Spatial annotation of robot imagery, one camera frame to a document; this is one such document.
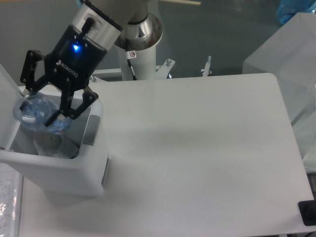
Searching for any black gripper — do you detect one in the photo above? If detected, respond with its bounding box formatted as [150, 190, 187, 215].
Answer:
[20, 24, 107, 127]

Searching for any clear plastic water bottle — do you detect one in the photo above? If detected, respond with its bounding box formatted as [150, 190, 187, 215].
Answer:
[13, 92, 72, 134]

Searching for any white green wrapper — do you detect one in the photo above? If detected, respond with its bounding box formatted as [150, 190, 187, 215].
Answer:
[33, 132, 79, 159]

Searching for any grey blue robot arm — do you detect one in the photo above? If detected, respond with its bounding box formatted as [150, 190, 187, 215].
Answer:
[20, 0, 163, 126]

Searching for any white trash can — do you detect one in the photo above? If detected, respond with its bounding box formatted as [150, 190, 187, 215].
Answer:
[0, 68, 109, 197]

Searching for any paper sheet in sleeve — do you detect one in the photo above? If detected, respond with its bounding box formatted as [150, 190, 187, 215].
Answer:
[0, 163, 23, 237]

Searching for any black device at edge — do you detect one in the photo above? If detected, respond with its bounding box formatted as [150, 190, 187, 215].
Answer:
[298, 200, 316, 226]

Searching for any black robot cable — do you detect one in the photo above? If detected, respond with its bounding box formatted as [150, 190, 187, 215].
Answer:
[124, 39, 138, 81]

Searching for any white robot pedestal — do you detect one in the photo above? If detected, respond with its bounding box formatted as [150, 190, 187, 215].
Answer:
[116, 46, 156, 81]

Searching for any white metal base frame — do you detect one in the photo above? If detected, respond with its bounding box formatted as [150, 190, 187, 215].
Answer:
[90, 55, 212, 82]

